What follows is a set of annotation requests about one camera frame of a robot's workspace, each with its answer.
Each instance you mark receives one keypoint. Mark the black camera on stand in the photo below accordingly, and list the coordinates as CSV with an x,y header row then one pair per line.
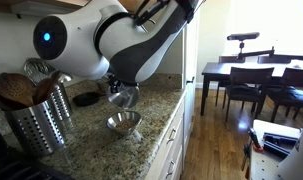
x,y
241,37

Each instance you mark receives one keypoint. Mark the small perforated steel utensil holder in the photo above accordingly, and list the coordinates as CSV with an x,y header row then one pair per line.
x,y
60,98

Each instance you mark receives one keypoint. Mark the light wooden drawer cabinet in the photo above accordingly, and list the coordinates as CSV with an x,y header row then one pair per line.
x,y
168,152

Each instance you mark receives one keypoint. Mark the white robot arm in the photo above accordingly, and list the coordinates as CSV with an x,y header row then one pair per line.
x,y
104,38

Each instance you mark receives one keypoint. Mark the drawer handle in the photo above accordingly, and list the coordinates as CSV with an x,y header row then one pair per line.
x,y
170,169
171,136

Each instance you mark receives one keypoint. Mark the dark wooden dining table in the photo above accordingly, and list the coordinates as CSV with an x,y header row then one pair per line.
x,y
214,71

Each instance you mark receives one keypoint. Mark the large perforated steel utensil holder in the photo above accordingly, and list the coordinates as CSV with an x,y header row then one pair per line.
x,y
37,128

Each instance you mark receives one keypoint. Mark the steel bowl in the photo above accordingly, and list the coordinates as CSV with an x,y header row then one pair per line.
x,y
124,122
125,99

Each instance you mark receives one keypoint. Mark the black clamp on workbench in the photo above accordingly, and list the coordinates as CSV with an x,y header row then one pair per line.
x,y
252,144

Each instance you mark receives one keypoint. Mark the white door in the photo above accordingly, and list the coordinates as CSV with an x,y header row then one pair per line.
x,y
190,57

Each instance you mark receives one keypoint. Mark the dark dining chair front right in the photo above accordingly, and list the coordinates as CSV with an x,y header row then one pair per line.
x,y
289,95

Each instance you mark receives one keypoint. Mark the dark dining chair front left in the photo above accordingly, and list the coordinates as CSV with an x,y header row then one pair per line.
x,y
248,88

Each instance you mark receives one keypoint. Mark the top drawer handle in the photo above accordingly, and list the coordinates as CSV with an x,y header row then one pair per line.
x,y
171,136

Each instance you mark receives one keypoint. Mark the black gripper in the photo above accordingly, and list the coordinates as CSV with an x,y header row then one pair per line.
x,y
115,85

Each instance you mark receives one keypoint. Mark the middle drawer handle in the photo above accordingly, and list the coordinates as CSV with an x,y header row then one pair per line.
x,y
170,169

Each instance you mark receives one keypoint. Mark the dark dining chair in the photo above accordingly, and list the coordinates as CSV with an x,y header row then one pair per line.
x,y
248,88
289,95

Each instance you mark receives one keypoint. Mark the steel slotted spatula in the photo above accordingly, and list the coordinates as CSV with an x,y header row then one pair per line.
x,y
37,69

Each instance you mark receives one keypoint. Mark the wooden slotted spoon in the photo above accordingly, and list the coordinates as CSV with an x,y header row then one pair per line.
x,y
17,87

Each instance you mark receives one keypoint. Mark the steel bowl on counter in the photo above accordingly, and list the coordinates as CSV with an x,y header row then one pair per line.
x,y
124,122

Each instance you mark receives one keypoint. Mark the black door lever handle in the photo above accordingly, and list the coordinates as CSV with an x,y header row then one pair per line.
x,y
191,80

